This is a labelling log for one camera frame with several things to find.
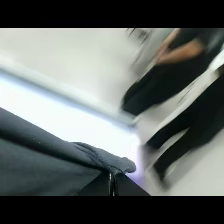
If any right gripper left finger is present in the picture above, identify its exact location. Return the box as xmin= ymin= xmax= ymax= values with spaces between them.
xmin=77 ymin=170 xmax=114 ymax=197

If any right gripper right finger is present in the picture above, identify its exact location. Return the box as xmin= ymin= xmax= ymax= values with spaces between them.
xmin=114 ymin=171 xmax=151 ymax=197

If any dark grey garment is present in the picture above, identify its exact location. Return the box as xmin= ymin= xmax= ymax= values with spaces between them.
xmin=0 ymin=107 xmax=137 ymax=197

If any person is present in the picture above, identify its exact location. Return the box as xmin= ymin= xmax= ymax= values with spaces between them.
xmin=143 ymin=64 xmax=224 ymax=189
xmin=120 ymin=28 xmax=217 ymax=117

